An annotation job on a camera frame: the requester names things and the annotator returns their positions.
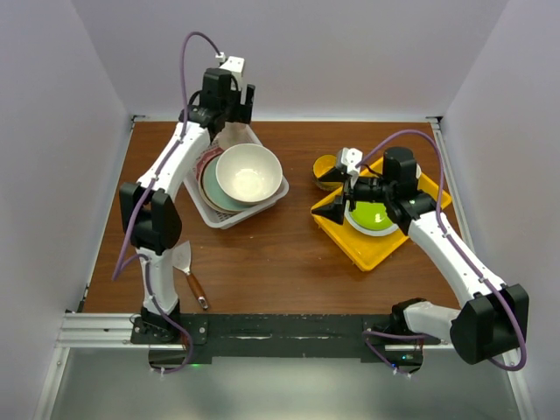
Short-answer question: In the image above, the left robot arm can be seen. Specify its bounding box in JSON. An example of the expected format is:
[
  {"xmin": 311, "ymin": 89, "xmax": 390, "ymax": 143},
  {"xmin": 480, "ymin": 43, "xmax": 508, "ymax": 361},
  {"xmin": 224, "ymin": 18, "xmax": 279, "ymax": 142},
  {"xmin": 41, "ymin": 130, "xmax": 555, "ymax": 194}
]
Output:
[{"xmin": 119, "ymin": 64, "xmax": 255, "ymax": 343}]

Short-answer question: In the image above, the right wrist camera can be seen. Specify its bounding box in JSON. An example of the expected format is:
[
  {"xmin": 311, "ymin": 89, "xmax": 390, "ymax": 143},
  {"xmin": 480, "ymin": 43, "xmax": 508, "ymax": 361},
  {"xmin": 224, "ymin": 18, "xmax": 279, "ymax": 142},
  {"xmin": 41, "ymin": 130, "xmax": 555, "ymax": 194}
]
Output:
[{"xmin": 335, "ymin": 148, "xmax": 363, "ymax": 176}]

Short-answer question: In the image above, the green white bowl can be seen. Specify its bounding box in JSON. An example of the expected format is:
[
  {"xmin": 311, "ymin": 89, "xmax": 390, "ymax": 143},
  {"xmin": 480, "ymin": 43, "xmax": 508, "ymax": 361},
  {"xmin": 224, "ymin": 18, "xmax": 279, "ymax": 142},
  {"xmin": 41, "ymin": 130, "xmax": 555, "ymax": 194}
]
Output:
[{"xmin": 345, "ymin": 202, "xmax": 398, "ymax": 237}]

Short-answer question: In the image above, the small metal utensil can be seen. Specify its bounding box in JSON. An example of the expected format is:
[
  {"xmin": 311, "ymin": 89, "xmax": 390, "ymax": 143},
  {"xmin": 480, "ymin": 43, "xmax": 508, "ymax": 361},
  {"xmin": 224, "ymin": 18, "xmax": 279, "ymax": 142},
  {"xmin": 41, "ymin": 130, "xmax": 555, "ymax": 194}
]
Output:
[{"xmin": 185, "ymin": 272, "xmax": 209, "ymax": 311}]

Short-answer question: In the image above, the pink polka dot plate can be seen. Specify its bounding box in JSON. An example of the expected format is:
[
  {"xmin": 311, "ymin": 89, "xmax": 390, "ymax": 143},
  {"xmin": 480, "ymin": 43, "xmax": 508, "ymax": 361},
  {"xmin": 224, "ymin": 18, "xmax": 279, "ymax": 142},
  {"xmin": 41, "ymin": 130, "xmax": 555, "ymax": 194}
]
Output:
[{"xmin": 193, "ymin": 146, "xmax": 224, "ymax": 179}]

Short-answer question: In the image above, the yellow plastic tray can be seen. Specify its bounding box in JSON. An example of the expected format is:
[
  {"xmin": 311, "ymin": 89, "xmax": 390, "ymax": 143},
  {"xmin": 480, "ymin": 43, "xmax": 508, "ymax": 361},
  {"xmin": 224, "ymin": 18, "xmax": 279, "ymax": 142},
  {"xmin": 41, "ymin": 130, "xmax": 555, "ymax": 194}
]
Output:
[{"xmin": 311, "ymin": 174, "xmax": 438, "ymax": 271}]

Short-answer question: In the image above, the pink beige mug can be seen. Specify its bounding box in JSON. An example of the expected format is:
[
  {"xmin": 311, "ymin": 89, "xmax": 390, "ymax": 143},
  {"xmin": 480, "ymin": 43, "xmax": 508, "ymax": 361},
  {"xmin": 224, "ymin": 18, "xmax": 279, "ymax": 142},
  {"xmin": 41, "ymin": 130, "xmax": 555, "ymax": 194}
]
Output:
[{"xmin": 215, "ymin": 122, "xmax": 253, "ymax": 151}]

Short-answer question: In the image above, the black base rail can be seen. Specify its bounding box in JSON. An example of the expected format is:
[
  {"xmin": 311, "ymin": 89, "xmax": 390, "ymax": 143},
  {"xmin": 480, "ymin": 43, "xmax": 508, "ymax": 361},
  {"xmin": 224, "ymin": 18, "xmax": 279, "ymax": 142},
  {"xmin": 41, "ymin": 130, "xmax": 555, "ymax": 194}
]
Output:
[{"xmin": 130, "ymin": 312, "xmax": 438, "ymax": 367}]

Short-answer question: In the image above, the dark bottom plate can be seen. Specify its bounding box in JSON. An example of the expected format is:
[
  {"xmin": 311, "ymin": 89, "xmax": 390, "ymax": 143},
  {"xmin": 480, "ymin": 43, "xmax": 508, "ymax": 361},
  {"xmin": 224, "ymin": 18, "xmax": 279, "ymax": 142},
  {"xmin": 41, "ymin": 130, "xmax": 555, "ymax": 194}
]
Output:
[{"xmin": 198, "ymin": 173, "xmax": 238, "ymax": 214}]

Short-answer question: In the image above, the white ceramic bowl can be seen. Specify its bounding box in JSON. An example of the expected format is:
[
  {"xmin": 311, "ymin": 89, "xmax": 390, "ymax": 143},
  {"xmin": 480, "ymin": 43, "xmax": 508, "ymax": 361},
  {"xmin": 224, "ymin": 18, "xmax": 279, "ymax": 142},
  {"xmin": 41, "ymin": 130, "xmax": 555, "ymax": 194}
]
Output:
[{"xmin": 215, "ymin": 143, "xmax": 284, "ymax": 205}]

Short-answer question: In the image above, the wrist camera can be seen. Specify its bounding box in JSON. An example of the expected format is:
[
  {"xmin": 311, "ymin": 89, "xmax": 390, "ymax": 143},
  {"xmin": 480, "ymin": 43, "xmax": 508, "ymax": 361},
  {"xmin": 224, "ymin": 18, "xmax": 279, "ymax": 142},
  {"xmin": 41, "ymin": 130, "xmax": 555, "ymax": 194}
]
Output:
[
  {"xmin": 215, "ymin": 52, "xmax": 246, "ymax": 91},
  {"xmin": 335, "ymin": 148, "xmax": 363, "ymax": 176}
]

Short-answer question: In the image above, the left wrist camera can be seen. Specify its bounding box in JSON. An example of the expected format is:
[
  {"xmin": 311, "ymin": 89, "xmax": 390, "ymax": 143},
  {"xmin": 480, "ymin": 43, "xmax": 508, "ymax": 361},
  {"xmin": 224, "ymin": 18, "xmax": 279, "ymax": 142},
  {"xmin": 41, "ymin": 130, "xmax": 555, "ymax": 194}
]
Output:
[{"xmin": 215, "ymin": 52, "xmax": 246, "ymax": 91}]

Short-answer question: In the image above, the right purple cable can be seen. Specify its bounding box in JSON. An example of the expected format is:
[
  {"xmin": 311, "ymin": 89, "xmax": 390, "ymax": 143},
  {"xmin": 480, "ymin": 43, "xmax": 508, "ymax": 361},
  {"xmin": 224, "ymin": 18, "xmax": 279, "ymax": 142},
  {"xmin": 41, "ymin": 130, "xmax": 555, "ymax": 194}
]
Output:
[{"xmin": 356, "ymin": 129, "xmax": 529, "ymax": 373}]

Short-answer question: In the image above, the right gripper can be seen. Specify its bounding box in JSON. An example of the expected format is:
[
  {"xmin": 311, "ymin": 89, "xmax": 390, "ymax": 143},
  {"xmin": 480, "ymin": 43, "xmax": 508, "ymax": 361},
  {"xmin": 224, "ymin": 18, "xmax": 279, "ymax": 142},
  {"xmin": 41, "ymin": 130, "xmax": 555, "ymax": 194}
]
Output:
[{"xmin": 311, "ymin": 165, "xmax": 395, "ymax": 225}]

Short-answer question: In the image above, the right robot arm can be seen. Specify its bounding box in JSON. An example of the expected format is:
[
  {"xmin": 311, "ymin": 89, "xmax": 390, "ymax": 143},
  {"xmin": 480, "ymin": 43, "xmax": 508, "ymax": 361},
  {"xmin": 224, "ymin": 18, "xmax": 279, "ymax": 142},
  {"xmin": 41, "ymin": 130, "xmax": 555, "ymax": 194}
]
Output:
[{"xmin": 311, "ymin": 147, "xmax": 529, "ymax": 372}]

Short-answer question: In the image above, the clear plastic scrap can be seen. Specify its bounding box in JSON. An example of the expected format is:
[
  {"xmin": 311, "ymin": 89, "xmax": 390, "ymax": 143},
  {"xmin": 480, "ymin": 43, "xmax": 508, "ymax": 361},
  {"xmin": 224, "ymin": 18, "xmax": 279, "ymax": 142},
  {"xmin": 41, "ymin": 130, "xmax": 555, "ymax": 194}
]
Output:
[{"xmin": 172, "ymin": 241, "xmax": 192, "ymax": 275}]

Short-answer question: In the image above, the yellow mug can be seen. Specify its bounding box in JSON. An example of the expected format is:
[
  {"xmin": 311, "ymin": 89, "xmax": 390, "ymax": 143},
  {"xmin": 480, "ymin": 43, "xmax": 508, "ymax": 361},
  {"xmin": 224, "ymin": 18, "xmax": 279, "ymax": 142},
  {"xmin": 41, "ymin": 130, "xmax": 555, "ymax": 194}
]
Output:
[{"xmin": 312, "ymin": 154, "xmax": 337, "ymax": 180}]

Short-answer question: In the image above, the pale green bottom plate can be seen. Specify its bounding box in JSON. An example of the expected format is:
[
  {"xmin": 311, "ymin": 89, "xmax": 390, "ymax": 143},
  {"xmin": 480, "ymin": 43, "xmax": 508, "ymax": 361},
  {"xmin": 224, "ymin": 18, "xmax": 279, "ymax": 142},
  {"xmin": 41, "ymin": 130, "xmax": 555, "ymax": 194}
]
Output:
[{"xmin": 202, "ymin": 155, "xmax": 249, "ymax": 213}]

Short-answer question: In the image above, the woven coaster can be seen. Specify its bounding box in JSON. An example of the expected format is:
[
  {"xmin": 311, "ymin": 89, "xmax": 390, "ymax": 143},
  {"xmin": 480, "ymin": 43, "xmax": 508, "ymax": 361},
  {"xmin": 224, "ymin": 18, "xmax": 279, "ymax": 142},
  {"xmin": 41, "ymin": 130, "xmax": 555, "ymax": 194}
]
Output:
[{"xmin": 312, "ymin": 172, "xmax": 341, "ymax": 192}]

